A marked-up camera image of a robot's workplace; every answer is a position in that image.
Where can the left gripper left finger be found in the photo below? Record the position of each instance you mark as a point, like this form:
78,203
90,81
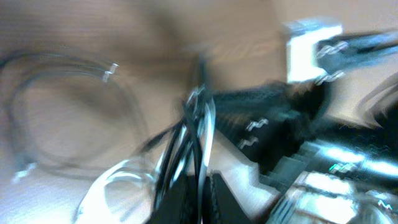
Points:
179,206

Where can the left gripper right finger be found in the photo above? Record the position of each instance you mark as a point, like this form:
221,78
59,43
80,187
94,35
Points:
219,204

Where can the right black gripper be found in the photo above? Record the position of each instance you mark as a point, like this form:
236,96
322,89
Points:
270,121

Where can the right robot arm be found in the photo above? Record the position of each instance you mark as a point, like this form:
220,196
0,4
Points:
326,170

